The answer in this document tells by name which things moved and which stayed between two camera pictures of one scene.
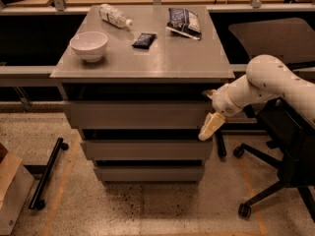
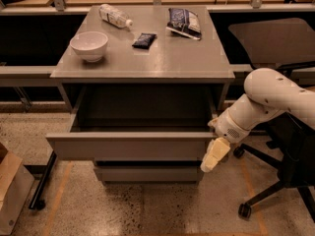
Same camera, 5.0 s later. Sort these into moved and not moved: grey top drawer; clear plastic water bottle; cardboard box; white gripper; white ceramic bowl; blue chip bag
Moved: grey top drawer; white gripper
Not moved: white ceramic bowl; clear plastic water bottle; cardboard box; blue chip bag
